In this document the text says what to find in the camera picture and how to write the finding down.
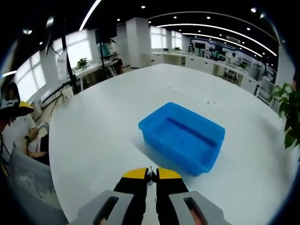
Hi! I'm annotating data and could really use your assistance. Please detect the long white counter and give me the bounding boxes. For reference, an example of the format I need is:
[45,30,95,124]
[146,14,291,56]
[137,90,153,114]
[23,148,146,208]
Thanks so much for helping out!
[151,49,261,94]

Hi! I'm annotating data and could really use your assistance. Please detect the grey chair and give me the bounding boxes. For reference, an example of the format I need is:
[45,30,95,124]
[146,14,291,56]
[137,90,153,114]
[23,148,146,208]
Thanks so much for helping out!
[8,147,69,225]

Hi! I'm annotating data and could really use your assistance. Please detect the small green potted plant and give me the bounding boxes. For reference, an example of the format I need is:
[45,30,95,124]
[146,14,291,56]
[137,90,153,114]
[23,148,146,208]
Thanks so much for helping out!
[75,57,90,71]

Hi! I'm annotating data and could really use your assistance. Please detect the silver metal tweezers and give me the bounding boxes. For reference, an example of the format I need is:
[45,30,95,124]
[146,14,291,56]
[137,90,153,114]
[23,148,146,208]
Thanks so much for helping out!
[147,165,156,187]

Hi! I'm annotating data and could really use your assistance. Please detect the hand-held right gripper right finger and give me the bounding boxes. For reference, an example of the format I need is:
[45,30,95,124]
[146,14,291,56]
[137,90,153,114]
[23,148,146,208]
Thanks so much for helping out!
[153,166,233,225]

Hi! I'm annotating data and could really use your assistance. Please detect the large green potted plant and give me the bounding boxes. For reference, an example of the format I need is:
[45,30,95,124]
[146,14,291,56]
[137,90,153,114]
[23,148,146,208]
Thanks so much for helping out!
[269,82,300,150]

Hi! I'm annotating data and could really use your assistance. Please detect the white table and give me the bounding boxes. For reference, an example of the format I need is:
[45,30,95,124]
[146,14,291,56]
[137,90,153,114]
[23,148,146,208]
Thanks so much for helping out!
[48,63,296,225]

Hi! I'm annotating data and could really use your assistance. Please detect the white pillar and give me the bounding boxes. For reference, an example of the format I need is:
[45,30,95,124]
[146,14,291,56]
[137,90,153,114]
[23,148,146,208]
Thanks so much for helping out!
[126,17,152,69]

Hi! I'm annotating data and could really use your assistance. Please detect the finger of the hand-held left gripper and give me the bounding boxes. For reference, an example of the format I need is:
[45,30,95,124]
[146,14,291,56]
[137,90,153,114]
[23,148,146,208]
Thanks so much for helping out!
[0,99,35,118]

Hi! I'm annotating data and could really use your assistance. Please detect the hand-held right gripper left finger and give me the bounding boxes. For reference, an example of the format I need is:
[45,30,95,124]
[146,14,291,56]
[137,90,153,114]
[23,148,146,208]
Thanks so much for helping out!
[70,166,150,225]

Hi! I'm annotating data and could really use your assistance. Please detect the blue plastic container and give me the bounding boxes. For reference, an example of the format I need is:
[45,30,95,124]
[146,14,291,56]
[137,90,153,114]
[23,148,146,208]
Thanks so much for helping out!
[138,102,226,177]

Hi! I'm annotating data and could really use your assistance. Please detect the black monitor on stand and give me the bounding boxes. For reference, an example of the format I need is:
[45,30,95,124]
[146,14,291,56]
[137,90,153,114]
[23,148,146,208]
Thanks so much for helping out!
[94,23,118,70]

